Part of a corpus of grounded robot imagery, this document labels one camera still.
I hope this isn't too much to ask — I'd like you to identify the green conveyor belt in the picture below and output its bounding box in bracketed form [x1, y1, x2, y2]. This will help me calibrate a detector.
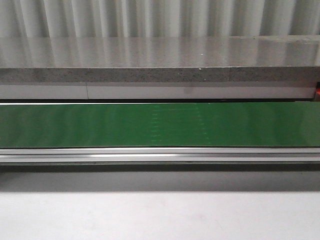
[0, 101, 320, 149]

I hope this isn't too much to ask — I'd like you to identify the grey speckled stone counter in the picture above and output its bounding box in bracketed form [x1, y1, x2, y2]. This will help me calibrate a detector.
[0, 35, 320, 101]

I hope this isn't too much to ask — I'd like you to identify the red object at right edge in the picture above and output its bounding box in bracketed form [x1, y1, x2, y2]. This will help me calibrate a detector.
[314, 82, 320, 102]

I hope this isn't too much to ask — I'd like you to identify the white pleated curtain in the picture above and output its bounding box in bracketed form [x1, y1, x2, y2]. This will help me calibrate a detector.
[0, 0, 320, 38]

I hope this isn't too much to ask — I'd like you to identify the aluminium conveyor side rail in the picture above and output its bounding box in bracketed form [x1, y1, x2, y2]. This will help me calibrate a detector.
[0, 147, 320, 166]

